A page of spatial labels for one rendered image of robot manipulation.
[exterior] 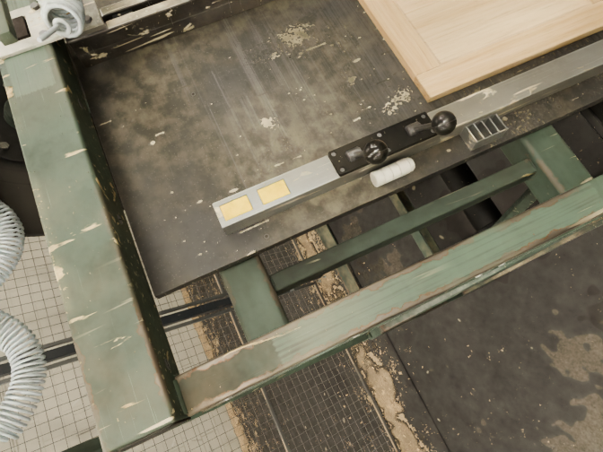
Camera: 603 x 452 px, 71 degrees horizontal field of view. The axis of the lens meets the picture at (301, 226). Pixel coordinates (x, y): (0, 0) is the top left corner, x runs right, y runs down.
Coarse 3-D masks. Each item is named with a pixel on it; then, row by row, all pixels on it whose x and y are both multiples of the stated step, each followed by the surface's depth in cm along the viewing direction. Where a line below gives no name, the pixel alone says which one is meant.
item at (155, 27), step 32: (128, 0) 84; (160, 0) 86; (192, 0) 84; (224, 0) 88; (256, 0) 91; (32, 32) 77; (96, 32) 82; (128, 32) 85; (160, 32) 88; (96, 64) 88
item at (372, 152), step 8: (368, 144) 63; (376, 144) 62; (384, 144) 63; (352, 152) 73; (360, 152) 70; (368, 152) 63; (376, 152) 62; (384, 152) 63; (352, 160) 73; (368, 160) 63; (376, 160) 63; (384, 160) 63
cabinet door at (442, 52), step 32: (384, 0) 90; (416, 0) 91; (448, 0) 91; (480, 0) 90; (512, 0) 90; (544, 0) 90; (576, 0) 90; (384, 32) 88; (416, 32) 87; (448, 32) 88; (480, 32) 87; (512, 32) 87; (544, 32) 87; (576, 32) 87; (416, 64) 85; (448, 64) 84; (480, 64) 84; (512, 64) 85
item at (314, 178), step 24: (600, 48) 83; (528, 72) 81; (552, 72) 81; (576, 72) 81; (600, 72) 85; (480, 96) 79; (504, 96) 79; (528, 96) 79; (432, 144) 79; (312, 168) 75; (240, 192) 73; (312, 192) 74; (240, 216) 72; (264, 216) 74
